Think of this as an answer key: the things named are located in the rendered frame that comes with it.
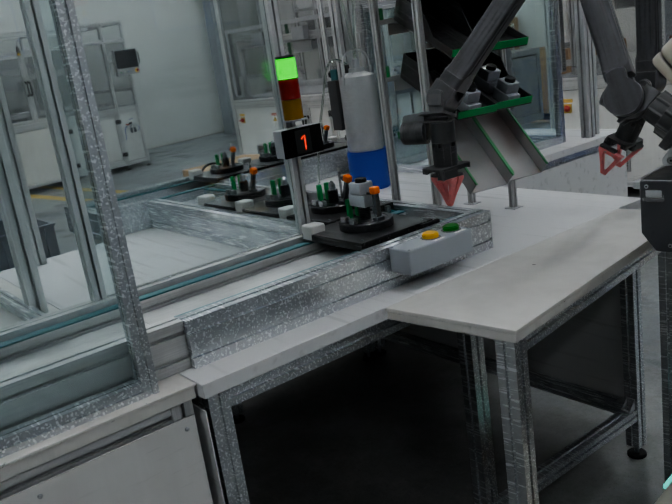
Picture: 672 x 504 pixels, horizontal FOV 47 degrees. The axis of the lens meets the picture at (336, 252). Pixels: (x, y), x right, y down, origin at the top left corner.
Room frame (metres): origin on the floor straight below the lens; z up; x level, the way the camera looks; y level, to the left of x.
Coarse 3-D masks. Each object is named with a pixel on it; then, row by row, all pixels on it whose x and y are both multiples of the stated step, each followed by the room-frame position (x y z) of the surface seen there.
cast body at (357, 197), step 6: (360, 180) 1.91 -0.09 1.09; (366, 180) 1.92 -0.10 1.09; (354, 186) 1.91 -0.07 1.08; (360, 186) 1.90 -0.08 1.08; (366, 186) 1.91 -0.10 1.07; (354, 192) 1.92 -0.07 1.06; (360, 192) 1.90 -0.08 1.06; (354, 198) 1.92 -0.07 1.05; (360, 198) 1.90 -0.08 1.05; (366, 198) 1.89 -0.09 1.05; (354, 204) 1.92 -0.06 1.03; (360, 204) 1.90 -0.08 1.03; (366, 204) 1.89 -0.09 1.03; (372, 204) 1.90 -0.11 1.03
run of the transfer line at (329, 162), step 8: (336, 152) 3.37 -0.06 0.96; (344, 152) 3.39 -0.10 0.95; (304, 160) 3.27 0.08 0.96; (312, 160) 3.29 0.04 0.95; (320, 160) 3.31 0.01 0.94; (328, 160) 3.34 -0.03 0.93; (336, 160) 3.36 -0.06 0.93; (344, 160) 3.39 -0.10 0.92; (304, 168) 3.26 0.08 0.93; (312, 168) 3.28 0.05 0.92; (320, 168) 3.31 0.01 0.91; (328, 168) 3.33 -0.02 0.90; (336, 168) 3.36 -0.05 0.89; (344, 168) 3.39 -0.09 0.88; (304, 176) 3.25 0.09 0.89; (312, 176) 3.29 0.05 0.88; (320, 176) 3.30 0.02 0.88; (328, 176) 3.33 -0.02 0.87
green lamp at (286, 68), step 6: (276, 60) 1.95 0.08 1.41; (282, 60) 1.94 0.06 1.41; (288, 60) 1.95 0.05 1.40; (294, 60) 1.96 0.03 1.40; (276, 66) 1.96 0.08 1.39; (282, 66) 1.95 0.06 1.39; (288, 66) 1.94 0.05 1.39; (294, 66) 1.96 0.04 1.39; (282, 72) 1.95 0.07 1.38; (288, 72) 1.94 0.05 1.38; (294, 72) 1.95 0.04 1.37; (282, 78) 1.95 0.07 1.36; (288, 78) 1.94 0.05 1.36
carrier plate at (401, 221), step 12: (396, 216) 1.98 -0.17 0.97; (408, 216) 1.96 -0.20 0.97; (336, 228) 1.95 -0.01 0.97; (396, 228) 1.86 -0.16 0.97; (408, 228) 1.85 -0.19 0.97; (420, 228) 1.87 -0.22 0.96; (312, 240) 1.92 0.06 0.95; (324, 240) 1.88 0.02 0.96; (336, 240) 1.84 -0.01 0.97; (348, 240) 1.81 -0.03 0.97; (360, 240) 1.79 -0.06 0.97; (372, 240) 1.78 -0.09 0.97; (384, 240) 1.80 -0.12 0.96
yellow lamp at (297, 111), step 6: (282, 102) 1.96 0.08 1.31; (288, 102) 1.94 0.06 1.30; (294, 102) 1.95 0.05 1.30; (300, 102) 1.96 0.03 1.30; (282, 108) 1.96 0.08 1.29; (288, 108) 1.95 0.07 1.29; (294, 108) 1.94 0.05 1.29; (300, 108) 1.95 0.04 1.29; (288, 114) 1.95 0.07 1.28; (294, 114) 1.94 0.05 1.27; (300, 114) 1.95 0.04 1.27; (288, 120) 1.95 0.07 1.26
